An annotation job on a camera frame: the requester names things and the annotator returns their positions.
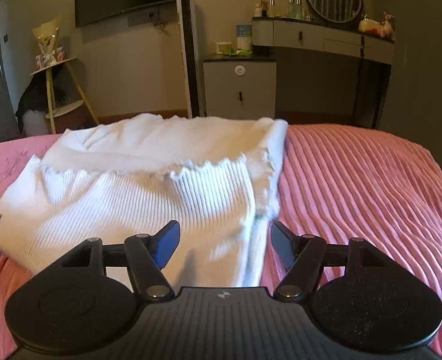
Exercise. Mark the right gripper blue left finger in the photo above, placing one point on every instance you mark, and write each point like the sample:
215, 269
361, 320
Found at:
146, 257

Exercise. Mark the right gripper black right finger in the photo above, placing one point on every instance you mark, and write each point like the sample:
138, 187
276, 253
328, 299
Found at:
302, 258

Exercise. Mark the white ribbed knit sweater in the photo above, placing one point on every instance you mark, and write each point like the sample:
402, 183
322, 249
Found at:
218, 178

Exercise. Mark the round two-tier side table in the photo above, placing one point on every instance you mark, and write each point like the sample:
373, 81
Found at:
42, 95

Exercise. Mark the tall white standing panel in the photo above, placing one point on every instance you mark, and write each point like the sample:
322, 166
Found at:
186, 16

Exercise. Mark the grey bedside cabinet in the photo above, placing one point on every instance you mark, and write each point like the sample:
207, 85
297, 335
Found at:
240, 88

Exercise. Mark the grey dressing table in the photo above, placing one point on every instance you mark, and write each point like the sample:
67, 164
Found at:
325, 74

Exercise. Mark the wrapped flower bouquet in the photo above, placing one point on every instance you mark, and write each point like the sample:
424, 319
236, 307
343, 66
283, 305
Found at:
47, 36

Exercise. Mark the grey curtain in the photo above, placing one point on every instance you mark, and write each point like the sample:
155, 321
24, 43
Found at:
413, 108

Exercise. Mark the pink plush toy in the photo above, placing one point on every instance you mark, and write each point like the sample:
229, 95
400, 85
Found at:
388, 26

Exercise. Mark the pink corduroy bedspread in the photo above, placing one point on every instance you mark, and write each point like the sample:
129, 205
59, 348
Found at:
337, 182

